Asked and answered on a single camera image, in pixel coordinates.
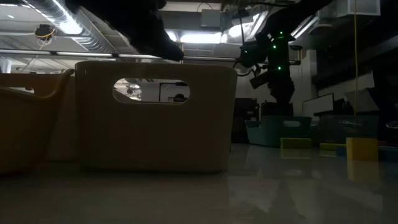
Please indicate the blue wooden block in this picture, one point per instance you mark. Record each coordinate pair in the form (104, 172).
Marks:
(341, 151)
(388, 153)

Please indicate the yellow cube block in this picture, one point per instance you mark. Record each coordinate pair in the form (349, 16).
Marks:
(362, 148)

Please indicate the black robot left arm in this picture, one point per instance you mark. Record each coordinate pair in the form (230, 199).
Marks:
(124, 15)

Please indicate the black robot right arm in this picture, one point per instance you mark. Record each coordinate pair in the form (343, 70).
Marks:
(295, 15)

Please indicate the ceiling light fixture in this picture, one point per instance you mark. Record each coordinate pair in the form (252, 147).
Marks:
(202, 38)

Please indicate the white board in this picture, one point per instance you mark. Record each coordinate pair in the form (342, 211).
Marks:
(317, 105)

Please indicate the grey ceiling box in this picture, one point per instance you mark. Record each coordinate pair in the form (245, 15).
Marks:
(211, 18)

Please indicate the teal plastic bin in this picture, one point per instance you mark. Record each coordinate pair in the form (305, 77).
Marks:
(270, 133)

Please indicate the grey translucent plastic bin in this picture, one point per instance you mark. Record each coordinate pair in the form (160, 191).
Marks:
(348, 130)

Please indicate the light grey plastic bin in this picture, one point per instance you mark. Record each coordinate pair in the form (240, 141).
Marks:
(155, 140)

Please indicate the white plastic bin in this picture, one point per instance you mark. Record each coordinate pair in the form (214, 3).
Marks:
(65, 124)

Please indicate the orange plastic bin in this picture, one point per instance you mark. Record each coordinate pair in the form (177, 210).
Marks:
(25, 130)

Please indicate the horizontal metal rail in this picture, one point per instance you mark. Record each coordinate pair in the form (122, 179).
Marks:
(84, 54)

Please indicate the silver ceiling duct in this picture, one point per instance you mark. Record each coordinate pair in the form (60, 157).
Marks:
(71, 25)

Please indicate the white ventilation duct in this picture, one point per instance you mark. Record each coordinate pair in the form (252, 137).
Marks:
(357, 7)

